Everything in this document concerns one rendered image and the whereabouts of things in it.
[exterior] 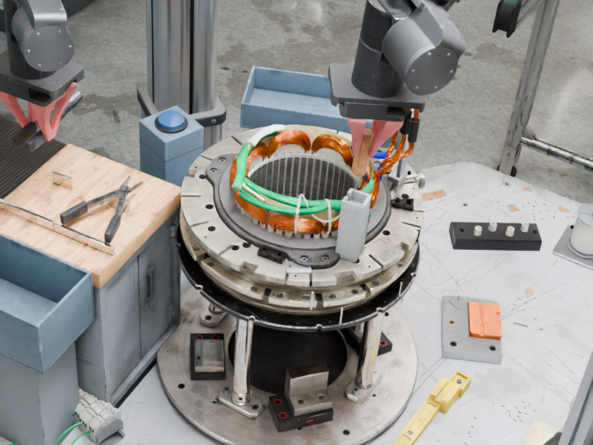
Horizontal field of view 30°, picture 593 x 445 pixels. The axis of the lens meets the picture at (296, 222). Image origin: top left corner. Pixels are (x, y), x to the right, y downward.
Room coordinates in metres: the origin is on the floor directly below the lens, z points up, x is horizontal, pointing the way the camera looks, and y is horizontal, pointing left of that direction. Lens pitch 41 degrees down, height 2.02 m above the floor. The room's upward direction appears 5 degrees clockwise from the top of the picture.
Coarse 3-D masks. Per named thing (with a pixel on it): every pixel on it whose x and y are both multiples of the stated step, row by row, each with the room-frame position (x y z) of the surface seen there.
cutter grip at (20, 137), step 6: (24, 126) 1.09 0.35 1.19; (30, 126) 1.09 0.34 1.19; (18, 132) 1.08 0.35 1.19; (24, 132) 1.08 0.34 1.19; (30, 132) 1.09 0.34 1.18; (12, 138) 1.07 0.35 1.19; (18, 138) 1.07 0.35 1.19; (24, 138) 1.08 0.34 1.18; (12, 144) 1.07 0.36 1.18; (18, 144) 1.07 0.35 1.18
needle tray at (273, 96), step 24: (264, 72) 1.47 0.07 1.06; (288, 72) 1.47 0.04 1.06; (264, 96) 1.45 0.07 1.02; (288, 96) 1.46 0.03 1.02; (312, 96) 1.46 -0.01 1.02; (240, 120) 1.37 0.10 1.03; (264, 120) 1.36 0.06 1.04; (288, 120) 1.36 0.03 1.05; (312, 120) 1.36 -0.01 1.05; (336, 120) 1.36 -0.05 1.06; (384, 144) 1.35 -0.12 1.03
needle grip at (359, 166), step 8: (368, 128) 1.03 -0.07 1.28; (368, 136) 1.02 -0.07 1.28; (360, 144) 1.02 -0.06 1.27; (368, 144) 1.02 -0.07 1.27; (360, 152) 1.02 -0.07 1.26; (368, 152) 1.02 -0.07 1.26; (360, 160) 1.02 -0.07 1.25; (368, 160) 1.02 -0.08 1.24; (352, 168) 1.02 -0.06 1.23; (360, 168) 1.02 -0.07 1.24; (360, 176) 1.02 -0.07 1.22
